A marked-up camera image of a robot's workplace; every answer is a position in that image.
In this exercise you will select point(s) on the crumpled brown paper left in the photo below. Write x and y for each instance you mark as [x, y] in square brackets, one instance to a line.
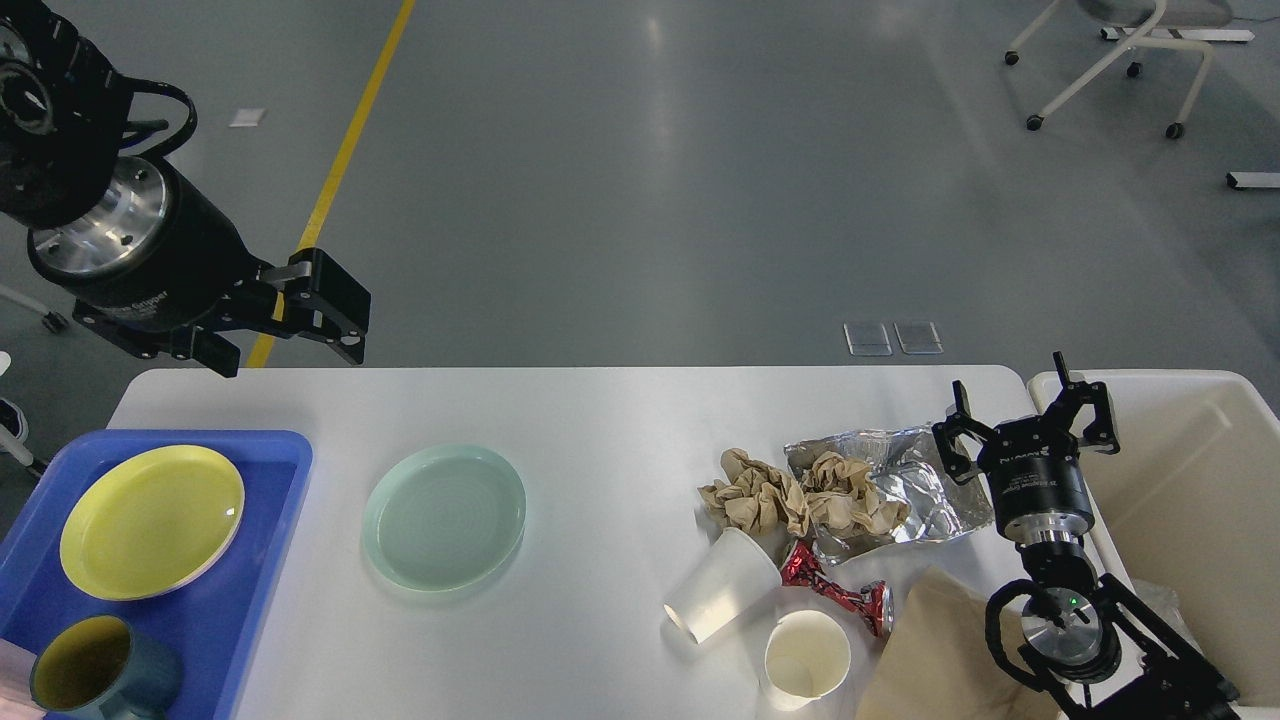
[756, 497]

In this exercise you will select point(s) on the red foil wrapper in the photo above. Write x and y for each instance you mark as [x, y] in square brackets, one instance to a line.
[873, 602]

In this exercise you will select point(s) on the light green plate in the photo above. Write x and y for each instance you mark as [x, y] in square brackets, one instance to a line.
[444, 519]

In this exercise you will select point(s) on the white office chair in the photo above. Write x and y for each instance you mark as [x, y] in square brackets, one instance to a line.
[1142, 25]

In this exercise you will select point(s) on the crumpled brown paper right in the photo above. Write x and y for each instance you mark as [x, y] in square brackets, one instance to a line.
[840, 498]

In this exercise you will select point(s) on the silver foil bag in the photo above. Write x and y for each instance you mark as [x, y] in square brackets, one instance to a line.
[905, 465]

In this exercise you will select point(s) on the white plastic bin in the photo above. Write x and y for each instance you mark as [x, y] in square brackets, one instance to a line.
[1191, 503]

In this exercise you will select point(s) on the white table leg foot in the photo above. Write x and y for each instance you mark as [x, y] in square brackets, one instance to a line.
[1243, 180]

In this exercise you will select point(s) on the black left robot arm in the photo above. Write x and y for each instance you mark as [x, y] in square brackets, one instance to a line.
[68, 114]

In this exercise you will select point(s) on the brown paper bag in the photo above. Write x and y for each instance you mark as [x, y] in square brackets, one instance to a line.
[937, 666]

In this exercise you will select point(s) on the floor outlet cover left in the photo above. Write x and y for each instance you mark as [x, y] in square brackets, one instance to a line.
[867, 339]

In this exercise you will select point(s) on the upright white paper cup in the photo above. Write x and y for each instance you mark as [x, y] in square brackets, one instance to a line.
[808, 655]

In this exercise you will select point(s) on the crumpled brown paper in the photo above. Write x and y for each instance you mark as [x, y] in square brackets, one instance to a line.
[756, 497]
[840, 498]

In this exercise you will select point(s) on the blue plastic tray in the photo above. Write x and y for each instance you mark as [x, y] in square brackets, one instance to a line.
[213, 623]

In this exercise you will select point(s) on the floor outlet cover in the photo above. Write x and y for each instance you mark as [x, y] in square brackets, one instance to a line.
[918, 338]
[867, 339]

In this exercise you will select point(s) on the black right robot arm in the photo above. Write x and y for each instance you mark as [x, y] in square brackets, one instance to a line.
[1084, 638]

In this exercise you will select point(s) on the tipped white paper cup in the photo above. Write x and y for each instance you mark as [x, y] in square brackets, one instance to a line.
[735, 574]

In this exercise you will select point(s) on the pink mug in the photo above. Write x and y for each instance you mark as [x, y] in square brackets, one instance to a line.
[16, 667]

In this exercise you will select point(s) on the chair leg with caster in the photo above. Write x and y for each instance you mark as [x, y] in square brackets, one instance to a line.
[52, 321]

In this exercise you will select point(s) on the yellow plate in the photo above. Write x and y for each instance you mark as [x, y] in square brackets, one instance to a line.
[152, 524]

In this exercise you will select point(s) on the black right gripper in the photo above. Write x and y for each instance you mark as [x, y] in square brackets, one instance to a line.
[1040, 480]

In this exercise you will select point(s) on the floor outlet cover right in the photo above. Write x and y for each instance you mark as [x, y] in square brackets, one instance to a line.
[918, 338]

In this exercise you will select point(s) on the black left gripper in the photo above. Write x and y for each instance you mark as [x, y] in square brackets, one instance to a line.
[154, 254]

